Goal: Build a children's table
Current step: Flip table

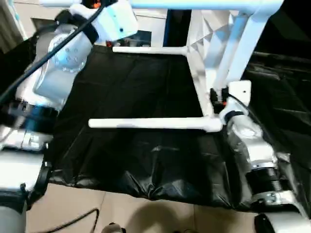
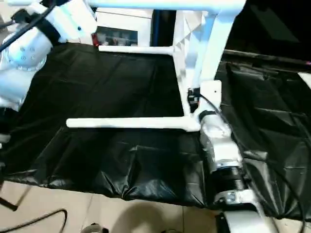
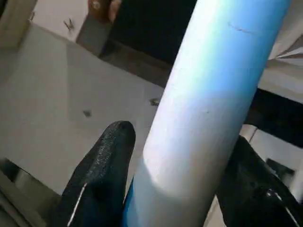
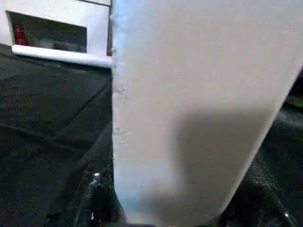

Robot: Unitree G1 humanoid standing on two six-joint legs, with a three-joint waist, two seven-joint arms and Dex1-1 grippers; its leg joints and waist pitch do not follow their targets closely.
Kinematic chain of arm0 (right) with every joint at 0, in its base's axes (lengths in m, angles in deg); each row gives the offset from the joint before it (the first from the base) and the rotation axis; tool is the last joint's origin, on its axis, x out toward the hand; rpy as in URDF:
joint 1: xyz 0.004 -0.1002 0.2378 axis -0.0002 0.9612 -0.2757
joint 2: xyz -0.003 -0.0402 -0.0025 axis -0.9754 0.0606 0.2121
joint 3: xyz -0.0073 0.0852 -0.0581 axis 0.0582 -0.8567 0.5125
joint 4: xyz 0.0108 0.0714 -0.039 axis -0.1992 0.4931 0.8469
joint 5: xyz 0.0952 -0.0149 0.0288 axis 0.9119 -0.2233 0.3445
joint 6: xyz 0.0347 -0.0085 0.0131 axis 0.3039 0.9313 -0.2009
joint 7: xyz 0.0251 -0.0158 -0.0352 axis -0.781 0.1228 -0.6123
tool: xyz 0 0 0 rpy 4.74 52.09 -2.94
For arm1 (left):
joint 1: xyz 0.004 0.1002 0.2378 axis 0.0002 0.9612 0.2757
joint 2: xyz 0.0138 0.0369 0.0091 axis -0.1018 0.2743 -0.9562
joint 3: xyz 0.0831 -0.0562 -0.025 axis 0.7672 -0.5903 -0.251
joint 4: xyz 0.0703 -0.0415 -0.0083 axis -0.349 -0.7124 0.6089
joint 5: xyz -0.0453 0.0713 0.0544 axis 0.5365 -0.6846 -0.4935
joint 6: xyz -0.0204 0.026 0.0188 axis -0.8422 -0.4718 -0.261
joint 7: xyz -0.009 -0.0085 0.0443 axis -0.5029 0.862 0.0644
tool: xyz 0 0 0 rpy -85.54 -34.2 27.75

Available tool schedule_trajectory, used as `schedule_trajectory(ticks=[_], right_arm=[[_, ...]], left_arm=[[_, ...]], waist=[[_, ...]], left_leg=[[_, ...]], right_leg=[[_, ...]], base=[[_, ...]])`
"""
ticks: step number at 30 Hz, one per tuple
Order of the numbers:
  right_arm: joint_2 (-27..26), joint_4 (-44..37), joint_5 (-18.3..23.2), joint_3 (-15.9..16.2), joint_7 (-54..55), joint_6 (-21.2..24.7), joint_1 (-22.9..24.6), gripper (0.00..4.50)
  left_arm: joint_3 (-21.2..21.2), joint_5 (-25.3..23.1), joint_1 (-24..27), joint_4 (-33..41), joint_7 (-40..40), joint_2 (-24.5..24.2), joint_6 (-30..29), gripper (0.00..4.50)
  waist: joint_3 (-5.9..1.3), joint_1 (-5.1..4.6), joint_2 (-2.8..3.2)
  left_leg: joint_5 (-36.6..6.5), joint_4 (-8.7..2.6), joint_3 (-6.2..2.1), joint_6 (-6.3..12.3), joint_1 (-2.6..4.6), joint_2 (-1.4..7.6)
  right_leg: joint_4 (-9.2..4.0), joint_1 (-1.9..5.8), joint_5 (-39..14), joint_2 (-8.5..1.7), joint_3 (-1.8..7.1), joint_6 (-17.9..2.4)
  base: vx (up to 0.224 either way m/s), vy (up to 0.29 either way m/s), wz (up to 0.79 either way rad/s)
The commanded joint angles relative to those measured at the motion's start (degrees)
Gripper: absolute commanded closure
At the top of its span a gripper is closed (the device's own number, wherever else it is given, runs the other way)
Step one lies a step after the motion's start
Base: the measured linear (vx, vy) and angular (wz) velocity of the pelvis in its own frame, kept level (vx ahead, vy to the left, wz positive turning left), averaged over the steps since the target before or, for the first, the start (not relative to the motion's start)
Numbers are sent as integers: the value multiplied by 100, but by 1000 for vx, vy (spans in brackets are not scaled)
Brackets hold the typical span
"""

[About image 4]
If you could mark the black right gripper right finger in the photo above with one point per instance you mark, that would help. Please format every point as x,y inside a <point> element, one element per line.
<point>255,203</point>

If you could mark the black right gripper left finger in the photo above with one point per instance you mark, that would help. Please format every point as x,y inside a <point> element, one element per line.
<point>94,189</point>

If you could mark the black work surface mat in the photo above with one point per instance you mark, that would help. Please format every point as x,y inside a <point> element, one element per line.
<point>47,113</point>

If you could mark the red bottle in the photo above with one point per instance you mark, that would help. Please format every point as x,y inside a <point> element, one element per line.
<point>20,35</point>

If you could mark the white glass door cabinet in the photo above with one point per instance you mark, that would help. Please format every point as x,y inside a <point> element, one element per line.
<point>71,14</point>

